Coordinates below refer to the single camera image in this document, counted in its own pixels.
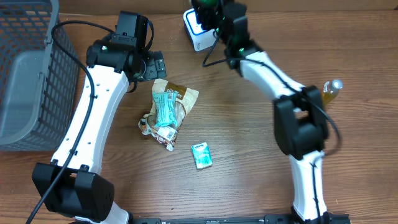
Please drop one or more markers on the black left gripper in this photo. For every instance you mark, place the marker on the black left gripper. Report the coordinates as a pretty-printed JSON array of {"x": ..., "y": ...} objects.
[{"x": 155, "y": 68}]

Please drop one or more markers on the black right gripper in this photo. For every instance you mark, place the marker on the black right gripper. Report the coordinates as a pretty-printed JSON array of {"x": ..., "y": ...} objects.
[{"x": 208, "y": 16}]

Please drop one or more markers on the teal wipes packet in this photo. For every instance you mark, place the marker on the teal wipes packet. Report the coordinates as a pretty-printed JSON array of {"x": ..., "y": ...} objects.
[{"x": 165, "y": 108}]

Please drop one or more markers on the brown Panera snack bag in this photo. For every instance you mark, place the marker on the brown Panera snack bag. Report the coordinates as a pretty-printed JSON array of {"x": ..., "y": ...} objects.
[{"x": 186, "y": 99}]

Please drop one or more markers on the small brown snack packet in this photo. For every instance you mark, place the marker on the small brown snack packet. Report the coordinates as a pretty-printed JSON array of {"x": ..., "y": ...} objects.
[{"x": 165, "y": 135}]

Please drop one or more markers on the green white tissue pack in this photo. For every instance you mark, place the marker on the green white tissue pack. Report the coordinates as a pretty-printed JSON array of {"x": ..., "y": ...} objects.
[{"x": 202, "y": 155}]

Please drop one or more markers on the yellow drink bottle silver cap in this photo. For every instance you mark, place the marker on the yellow drink bottle silver cap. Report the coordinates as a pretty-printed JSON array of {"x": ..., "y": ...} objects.
[{"x": 331, "y": 90}]

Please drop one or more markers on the green lid glass jar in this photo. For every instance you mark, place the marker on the green lid glass jar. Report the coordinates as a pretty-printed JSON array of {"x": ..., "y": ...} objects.
[{"x": 208, "y": 3}]

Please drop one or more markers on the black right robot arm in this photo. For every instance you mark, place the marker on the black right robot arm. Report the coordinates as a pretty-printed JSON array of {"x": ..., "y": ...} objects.
[{"x": 299, "y": 121}]

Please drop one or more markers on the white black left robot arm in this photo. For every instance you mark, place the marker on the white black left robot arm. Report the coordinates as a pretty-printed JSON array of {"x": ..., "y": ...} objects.
[{"x": 71, "y": 183}]

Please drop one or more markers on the white black barcode scanner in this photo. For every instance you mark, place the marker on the white black barcode scanner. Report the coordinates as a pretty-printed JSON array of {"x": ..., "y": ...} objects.
[{"x": 200, "y": 39}]

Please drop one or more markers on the grey plastic mesh basket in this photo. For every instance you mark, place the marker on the grey plastic mesh basket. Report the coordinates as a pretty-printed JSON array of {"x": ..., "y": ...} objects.
[{"x": 38, "y": 80}]

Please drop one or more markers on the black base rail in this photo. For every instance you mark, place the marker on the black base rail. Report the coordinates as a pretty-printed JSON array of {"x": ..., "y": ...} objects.
[{"x": 267, "y": 219}]

